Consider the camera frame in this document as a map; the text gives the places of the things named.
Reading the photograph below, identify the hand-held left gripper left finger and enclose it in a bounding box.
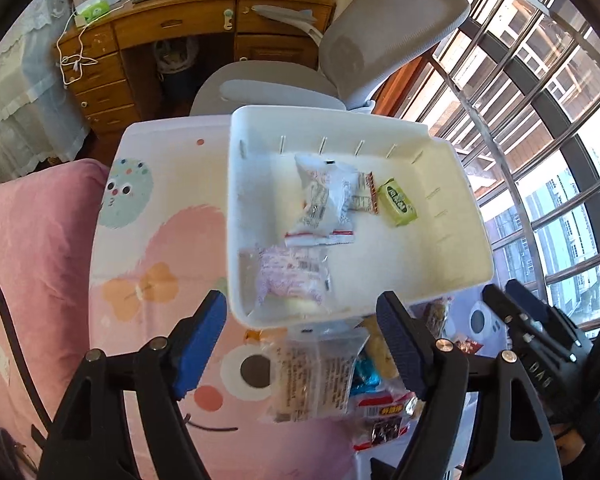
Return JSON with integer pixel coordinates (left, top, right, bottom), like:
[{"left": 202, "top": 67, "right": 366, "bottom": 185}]
[{"left": 37, "top": 290, "right": 228, "bottom": 480}]

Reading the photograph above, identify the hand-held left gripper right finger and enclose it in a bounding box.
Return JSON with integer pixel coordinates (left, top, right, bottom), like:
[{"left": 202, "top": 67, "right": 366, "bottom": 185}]
[{"left": 372, "top": 291, "right": 563, "bottom": 480}]

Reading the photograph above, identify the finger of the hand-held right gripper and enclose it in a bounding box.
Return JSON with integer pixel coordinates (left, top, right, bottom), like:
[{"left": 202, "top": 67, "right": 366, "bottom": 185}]
[
  {"left": 505, "top": 279, "right": 595, "bottom": 351},
  {"left": 481, "top": 284, "right": 578, "bottom": 363}
]

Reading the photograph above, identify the clear packet of yellow pastry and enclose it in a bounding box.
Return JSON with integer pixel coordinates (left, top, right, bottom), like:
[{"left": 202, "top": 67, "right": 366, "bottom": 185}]
[{"left": 362, "top": 314, "right": 402, "bottom": 382}]

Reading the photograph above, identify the clear brown text snack packet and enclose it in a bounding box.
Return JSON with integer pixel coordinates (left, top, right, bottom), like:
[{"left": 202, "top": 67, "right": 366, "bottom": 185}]
[{"left": 266, "top": 326, "right": 372, "bottom": 425}]

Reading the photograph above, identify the white plastic bin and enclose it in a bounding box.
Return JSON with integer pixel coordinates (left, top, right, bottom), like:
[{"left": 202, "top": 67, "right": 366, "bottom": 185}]
[{"left": 226, "top": 105, "right": 496, "bottom": 330}]

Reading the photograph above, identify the clear packet of nut clusters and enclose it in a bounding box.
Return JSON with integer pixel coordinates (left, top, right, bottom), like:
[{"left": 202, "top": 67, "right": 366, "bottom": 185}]
[{"left": 421, "top": 299, "right": 454, "bottom": 338}]

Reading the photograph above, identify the blue foil candy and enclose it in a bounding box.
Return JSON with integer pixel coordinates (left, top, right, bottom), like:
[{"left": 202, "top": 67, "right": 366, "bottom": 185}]
[{"left": 351, "top": 354, "right": 382, "bottom": 397}]

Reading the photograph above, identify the small red edged clear packet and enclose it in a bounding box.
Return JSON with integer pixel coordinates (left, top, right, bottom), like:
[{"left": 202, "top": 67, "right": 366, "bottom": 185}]
[{"left": 451, "top": 334, "right": 484, "bottom": 357}]

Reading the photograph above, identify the red white dark picture packet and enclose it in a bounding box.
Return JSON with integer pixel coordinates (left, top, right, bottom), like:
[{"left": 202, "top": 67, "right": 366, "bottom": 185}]
[{"left": 351, "top": 391, "right": 422, "bottom": 452}]

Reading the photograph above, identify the clear purple print cake packet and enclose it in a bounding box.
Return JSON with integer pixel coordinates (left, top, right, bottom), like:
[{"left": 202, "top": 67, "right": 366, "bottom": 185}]
[{"left": 238, "top": 244, "right": 332, "bottom": 318}]

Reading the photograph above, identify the cartoon printed table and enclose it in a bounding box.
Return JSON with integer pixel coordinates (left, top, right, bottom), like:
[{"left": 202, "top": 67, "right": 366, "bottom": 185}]
[{"left": 87, "top": 114, "right": 513, "bottom": 480}]

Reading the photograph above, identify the green snack packet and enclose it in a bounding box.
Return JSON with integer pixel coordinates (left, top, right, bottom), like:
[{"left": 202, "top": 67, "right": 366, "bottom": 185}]
[{"left": 376, "top": 177, "right": 419, "bottom": 229}]

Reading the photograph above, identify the red and white snack packet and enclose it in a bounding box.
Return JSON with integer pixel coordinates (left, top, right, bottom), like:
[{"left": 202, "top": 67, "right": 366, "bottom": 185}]
[{"left": 349, "top": 171, "right": 382, "bottom": 216}]

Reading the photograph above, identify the pink blanket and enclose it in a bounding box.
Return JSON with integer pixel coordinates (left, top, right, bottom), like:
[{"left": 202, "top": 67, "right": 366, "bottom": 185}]
[{"left": 0, "top": 159, "right": 112, "bottom": 480}]

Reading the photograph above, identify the metal window grille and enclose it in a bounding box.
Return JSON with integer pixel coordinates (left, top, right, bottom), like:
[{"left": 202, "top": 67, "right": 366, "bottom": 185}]
[{"left": 374, "top": 0, "right": 600, "bottom": 342}]

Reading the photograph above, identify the trash bin with plastic bag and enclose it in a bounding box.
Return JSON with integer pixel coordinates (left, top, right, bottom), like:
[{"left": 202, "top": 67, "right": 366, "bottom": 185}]
[{"left": 152, "top": 37, "right": 202, "bottom": 104}]

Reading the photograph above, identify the grey office chair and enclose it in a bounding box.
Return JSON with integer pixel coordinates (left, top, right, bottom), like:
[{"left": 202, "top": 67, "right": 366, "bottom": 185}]
[{"left": 189, "top": 0, "right": 472, "bottom": 117}]

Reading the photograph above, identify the white lace cloth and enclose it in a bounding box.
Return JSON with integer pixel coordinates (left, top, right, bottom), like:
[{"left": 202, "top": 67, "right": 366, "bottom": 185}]
[{"left": 0, "top": 10, "right": 92, "bottom": 182}]

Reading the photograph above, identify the wooden desk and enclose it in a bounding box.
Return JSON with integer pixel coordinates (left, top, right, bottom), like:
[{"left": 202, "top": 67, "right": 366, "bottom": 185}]
[{"left": 55, "top": 0, "right": 338, "bottom": 137}]

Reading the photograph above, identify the green tissue pack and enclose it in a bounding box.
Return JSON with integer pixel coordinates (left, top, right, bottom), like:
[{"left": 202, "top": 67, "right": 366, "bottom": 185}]
[{"left": 74, "top": 0, "right": 112, "bottom": 24}]

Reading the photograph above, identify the black cable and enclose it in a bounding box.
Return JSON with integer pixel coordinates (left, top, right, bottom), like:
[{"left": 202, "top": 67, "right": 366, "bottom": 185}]
[{"left": 0, "top": 255, "right": 57, "bottom": 443}]

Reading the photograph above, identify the white charger cable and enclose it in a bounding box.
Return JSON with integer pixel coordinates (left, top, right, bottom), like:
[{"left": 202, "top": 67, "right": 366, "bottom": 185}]
[{"left": 57, "top": 2, "right": 115, "bottom": 87}]

